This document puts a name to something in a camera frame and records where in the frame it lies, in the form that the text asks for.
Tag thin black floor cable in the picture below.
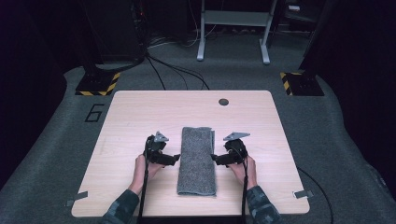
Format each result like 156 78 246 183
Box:
145 56 167 91

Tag white floor cables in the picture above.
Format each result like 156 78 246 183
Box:
148 0 218 49

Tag black cable on floor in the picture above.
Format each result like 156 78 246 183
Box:
296 167 334 224

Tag dark stand column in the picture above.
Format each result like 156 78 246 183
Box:
298 0 347 75

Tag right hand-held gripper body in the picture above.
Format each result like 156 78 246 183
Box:
222 132 251 165

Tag black cabinet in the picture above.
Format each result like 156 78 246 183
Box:
82 0 147 64

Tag left hand-held gripper black cable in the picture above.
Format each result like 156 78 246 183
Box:
136 134 156 224

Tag black striped stand base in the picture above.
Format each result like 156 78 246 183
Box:
279 72 325 97
75 72 121 97

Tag thick black floor cable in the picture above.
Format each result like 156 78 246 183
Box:
147 54 210 91

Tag person's right hand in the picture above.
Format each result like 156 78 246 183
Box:
228 155 259 190

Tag person's left hand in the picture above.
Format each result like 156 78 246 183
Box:
128 153 166 196

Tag hand-held gripper black cable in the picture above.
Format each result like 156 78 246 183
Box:
136 134 156 224
232 144 249 224

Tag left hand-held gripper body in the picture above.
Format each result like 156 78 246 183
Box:
144 131 171 164

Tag white metal desk frame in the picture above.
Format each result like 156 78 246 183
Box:
196 0 278 65

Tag grey towel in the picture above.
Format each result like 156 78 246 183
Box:
176 126 218 197

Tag right hand-held gripper black cable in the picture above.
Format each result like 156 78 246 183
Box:
232 144 249 224

